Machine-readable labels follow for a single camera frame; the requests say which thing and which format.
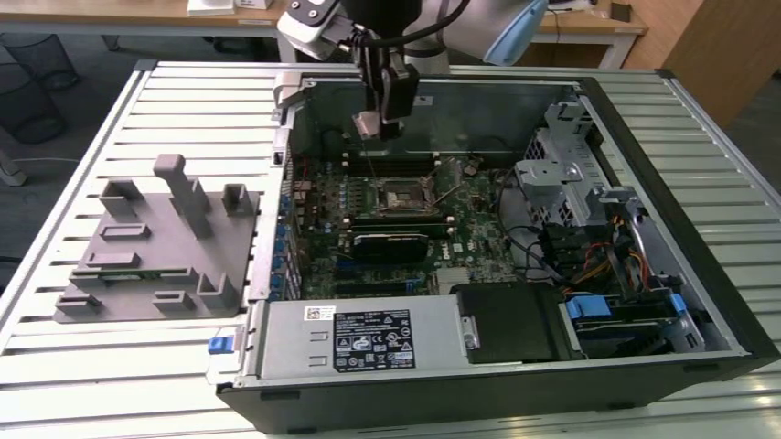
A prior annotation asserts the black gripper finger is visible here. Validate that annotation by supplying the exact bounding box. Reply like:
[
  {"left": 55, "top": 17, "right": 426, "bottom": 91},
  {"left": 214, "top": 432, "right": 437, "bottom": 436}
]
[
  {"left": 355, "top": 30, "right": 386, "bottom": 114},
  {"left": 376, "top": 42, "right": 422, "bottom": 141}
]

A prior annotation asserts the silver topped CPU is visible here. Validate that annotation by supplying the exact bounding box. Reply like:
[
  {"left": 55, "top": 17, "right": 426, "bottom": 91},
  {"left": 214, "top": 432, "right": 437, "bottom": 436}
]
[{"left": 351, "top": 111, "right": 383, "bottom": 140}]

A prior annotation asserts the metal socket cover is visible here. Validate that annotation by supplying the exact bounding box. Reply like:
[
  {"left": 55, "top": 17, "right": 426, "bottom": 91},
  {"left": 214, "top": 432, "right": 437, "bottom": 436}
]
[{"left": 430, "top": 156, "right": 466, "bottom": 206}]

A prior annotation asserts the CPU socket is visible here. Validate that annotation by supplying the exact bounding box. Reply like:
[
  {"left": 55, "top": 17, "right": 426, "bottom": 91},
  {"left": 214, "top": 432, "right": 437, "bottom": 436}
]
[{"left": 363, "top": 175, "right": 446, "bottom": 220}]

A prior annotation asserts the large white box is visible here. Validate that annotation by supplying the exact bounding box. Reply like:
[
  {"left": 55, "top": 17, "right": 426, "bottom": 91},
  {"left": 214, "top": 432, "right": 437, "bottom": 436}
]
[{"left": 186, "top": 0, "right": 236, "bottom": 17}]

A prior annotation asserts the metal drive cage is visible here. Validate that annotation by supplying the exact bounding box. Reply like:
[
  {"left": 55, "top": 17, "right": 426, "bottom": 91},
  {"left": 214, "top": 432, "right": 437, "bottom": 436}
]
[{"left": 510, "top": 101, "right": 648, "bottom": 239}]

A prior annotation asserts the small black graphics card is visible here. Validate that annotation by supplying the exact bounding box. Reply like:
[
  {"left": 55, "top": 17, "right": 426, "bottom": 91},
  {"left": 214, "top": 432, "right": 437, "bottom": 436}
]
[{"left": 348, "top": 230, "right": 433, "bottom": 267}]

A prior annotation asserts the green motherboard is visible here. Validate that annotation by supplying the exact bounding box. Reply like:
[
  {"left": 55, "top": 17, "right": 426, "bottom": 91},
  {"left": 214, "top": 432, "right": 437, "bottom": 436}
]
[{"left": 284, "top": 153, "right": 554, "bottom": 302}]

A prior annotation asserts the silver chipset heat sink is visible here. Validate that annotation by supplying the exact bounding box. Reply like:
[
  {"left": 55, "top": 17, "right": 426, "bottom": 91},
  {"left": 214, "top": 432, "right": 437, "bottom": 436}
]
[{"left": 434, "top": 268, "right": 473, "bottom": 294}]

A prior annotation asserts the black expansion slot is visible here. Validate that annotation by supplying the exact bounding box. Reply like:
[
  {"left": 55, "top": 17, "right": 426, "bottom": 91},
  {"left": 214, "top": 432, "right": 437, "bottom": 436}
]
[{"left": 334, "top": 281, "right": 429, "bottom": 295}]

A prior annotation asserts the grey parts rack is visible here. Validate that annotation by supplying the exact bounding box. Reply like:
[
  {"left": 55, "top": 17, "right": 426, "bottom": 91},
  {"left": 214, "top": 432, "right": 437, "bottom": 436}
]
[{"left": 52, "top": 154, "right": 264, "bottom": 325}]

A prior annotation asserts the wooden cabinet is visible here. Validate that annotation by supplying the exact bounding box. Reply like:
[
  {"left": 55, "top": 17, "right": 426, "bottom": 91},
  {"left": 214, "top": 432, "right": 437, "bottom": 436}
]
[{"left": 621, "top": 0, "right": 781, "bottom": 128}]

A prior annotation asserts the silver power supply unit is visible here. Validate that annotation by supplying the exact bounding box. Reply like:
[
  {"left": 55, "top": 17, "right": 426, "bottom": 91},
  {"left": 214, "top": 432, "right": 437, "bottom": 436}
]
[{"left": 234, "top": 294, "right": 475, "bottom": 381}]

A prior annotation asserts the blue disk carrier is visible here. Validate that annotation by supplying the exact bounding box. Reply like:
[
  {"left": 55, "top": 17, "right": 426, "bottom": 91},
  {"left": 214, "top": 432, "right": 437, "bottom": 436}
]
[{"left": 563, "top": 294, "right": 613, "bottom": 334}]

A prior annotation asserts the pale grey furniture foot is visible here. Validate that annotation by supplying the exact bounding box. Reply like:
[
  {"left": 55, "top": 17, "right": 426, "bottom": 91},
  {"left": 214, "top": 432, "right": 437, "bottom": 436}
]
[{"left": 0, "top": 127, "right": 29, "bottom": 187}]

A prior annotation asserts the black hard disk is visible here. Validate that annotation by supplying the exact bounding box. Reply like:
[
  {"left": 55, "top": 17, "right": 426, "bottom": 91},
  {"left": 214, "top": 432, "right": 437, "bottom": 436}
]
[{"left": 573, "top": 317, "right": 676, "bottom": 359}]

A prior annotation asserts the black PC case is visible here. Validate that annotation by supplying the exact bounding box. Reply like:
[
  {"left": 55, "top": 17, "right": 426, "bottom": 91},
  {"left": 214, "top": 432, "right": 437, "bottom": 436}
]
[{"left": 206, "top": 68, "right": 781, "bottom": 435}]

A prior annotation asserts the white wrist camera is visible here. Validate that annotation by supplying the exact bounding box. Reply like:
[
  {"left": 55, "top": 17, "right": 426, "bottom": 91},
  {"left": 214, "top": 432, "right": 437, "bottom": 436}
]
[{"left": 276, "top": 0, "right": 356, "bottom": 61}]

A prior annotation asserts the grey case handle bracket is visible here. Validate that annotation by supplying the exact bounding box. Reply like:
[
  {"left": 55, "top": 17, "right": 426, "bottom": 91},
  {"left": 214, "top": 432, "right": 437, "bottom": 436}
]
[{"left": 271, "top": 71, "right": 307, "bottom": 125}]

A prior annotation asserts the wooden desk white frame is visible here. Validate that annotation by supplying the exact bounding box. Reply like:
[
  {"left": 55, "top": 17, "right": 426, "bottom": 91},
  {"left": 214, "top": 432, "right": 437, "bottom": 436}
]
[
  {"left": 274, "top": 0, "right": 649, "bottom": 70},
  {"left": 0, "top": 0, "right": 292, "bottom": 52}
]

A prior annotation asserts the black wire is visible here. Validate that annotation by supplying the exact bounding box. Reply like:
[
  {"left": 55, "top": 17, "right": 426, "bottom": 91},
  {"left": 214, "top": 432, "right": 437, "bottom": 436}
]
[{"left": 494, "top": 167, "right": 566, "bottom": 288}]

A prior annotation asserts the red wire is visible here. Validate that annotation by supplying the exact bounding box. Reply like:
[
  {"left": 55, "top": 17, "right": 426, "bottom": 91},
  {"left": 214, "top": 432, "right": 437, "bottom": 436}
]
[{"left": 582, "top": 243, "right": 615, "bottom": 275}]

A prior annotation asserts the yellow wire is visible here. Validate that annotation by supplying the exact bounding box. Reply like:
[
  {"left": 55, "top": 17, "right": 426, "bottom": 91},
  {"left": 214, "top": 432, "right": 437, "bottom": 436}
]
[{"left": 570, "top": 262, "right": 611, "bottom": 289}]

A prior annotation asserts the black wire mesh bin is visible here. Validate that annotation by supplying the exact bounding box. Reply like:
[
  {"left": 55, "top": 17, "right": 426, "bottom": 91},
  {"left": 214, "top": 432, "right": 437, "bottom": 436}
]
[
  {"left": 0, "top": 63, "right": 67, "bottom": 145},
  {"left": 7, "top": 34, "right": 81, "bottom": 91}
]

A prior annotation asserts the orange wire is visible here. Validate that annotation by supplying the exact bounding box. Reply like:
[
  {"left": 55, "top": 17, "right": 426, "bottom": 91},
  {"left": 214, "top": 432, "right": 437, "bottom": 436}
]
[{"left": 627, "top": 251, "right": 649, "bottom": 294}]

